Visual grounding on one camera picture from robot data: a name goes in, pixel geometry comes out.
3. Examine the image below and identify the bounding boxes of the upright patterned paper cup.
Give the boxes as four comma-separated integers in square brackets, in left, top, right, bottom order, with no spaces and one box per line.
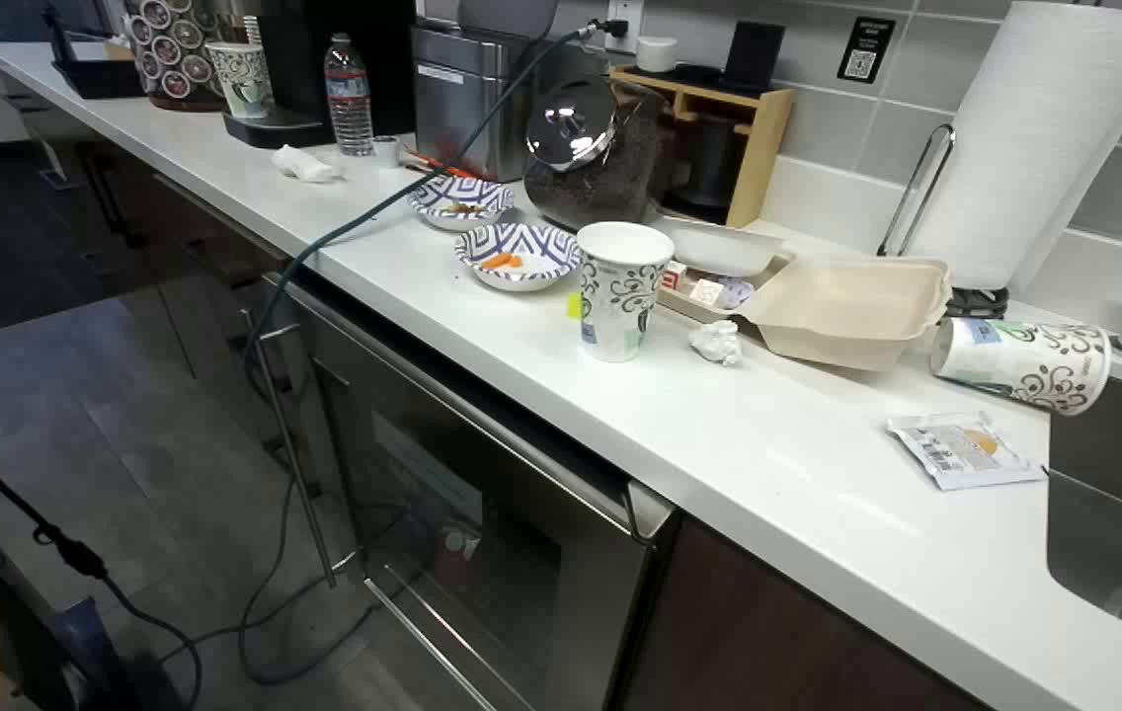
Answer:
[576,221,675,361]

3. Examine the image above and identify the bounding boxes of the flat snack packets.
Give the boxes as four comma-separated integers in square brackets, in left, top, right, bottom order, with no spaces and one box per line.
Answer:
[661,259,758,317]

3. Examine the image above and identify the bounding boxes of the crumpled white paper ball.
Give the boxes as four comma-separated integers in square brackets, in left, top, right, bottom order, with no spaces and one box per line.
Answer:
[688,319,743,367]

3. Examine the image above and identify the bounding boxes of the white shallow dish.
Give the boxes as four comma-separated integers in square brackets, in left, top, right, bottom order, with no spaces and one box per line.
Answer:
[664,221,779,276]

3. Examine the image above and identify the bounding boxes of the stainless dishwasher front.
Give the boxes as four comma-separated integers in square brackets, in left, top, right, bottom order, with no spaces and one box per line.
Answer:
[284,280,675,711]

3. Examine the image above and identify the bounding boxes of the silver toaster appliance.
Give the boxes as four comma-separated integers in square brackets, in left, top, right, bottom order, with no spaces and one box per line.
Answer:
[410,0,555,180]

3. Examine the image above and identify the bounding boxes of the beige takeout clamshell container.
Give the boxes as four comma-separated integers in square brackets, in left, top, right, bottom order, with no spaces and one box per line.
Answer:
[740,257,950,373]

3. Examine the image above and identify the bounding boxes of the wooden organizer rack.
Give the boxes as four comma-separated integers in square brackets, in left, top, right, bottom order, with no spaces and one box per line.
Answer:
[609,68,794,228]

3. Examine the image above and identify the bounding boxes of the clear plastic water bottle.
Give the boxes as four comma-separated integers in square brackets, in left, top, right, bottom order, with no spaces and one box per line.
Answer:
[322,32,371,158]

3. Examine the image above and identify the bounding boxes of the small printed sachet packet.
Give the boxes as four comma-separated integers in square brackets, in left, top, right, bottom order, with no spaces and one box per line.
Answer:
[883,409,1041,491]

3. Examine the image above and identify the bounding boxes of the black coffee machine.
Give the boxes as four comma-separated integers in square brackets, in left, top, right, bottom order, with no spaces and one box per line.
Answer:
[226,0,414,149]

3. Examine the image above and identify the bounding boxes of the patterned cup beside machine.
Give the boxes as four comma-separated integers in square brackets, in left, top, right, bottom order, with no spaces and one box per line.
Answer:
[210,42,271,117]

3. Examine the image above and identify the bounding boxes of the lying patterned paper cup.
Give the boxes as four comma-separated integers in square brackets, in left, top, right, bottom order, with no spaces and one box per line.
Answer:
[932,319,1115,413]

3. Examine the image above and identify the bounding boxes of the black box on counter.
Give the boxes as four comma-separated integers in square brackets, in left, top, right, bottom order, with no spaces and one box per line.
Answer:
[44,6,143,99]

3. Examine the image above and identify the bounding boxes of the white paper towel roll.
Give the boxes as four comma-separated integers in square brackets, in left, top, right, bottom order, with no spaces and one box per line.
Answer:
[909,0,1122,290]

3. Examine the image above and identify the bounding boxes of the dark green power cable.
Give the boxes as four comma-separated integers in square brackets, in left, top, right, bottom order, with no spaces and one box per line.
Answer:
[233,17,626,690]

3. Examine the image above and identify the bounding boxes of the wall power outlet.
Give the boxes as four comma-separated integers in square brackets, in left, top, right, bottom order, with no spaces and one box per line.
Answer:
[603,0,645,53]

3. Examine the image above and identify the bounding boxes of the black wall sign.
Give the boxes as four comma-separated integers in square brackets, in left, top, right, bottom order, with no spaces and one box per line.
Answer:
[838,17,895,82]

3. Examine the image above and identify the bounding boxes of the black cable on floor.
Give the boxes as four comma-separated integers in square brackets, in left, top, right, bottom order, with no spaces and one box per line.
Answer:
[0,379,204,711]

